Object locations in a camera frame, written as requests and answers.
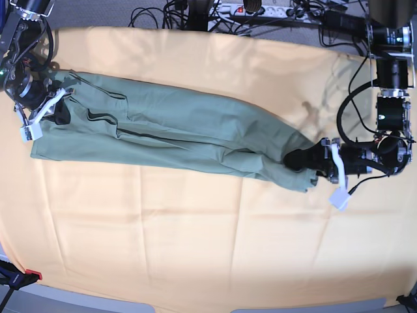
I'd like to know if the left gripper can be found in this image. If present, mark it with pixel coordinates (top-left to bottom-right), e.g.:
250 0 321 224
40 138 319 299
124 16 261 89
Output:
283 138 373 184

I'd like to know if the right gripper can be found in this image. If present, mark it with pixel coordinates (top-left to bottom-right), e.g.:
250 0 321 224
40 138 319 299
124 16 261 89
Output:
12 76 71 125

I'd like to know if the green T-shirt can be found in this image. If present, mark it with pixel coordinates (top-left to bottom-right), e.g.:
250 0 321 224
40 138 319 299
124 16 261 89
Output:
31 70 318 192

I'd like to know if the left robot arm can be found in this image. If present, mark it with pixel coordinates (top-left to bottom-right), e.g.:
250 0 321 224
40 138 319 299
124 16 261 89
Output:
283 1 416 183

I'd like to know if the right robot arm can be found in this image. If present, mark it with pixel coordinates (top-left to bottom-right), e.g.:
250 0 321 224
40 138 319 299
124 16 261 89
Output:
1 1 70 126

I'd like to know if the black power adapter brick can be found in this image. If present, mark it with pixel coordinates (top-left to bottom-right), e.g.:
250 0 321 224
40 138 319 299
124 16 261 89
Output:
322 10 367 38

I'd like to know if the yellow table cloth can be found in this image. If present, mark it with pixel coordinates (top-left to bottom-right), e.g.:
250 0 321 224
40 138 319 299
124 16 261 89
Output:
1 27 416 312

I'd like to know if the red and blue clamp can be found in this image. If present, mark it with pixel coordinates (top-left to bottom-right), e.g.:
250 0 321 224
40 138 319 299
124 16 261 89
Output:
0 260 42 312

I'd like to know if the white power strip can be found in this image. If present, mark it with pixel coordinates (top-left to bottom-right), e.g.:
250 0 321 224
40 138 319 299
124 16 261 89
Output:
216 3 315 23

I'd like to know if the black clamp right corner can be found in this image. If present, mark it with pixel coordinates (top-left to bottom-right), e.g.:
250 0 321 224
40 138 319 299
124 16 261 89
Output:
396 286 417 313

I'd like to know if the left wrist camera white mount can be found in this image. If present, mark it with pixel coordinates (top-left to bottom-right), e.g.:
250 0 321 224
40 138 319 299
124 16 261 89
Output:
329 143 351 211

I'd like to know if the black centre stand post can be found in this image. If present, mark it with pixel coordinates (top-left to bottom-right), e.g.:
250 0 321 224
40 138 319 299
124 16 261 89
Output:
186 0 214 32

